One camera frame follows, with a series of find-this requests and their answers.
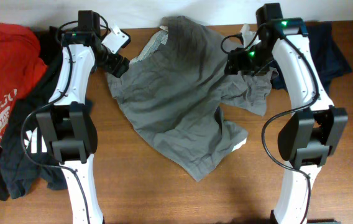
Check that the black printed t-shirt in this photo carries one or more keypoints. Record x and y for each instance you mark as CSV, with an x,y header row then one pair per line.
x,y
18,172

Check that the navy blue folded garment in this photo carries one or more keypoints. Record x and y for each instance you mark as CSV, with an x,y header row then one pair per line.
x,y
329,61

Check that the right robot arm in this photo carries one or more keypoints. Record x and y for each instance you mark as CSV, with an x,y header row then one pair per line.
x,y
315,127

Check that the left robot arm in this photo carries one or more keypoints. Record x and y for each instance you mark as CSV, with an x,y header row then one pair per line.
x,y
67,130

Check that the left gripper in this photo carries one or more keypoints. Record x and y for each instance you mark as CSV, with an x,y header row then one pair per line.
x,y
112,66

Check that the grey shorts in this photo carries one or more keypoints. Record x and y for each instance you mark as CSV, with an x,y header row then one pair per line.
x,y
173,91

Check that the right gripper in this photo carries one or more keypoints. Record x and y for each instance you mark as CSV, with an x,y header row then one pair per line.
x,y
237,63

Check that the red t-shirt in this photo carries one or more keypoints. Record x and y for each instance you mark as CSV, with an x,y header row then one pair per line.
x,y
21,68

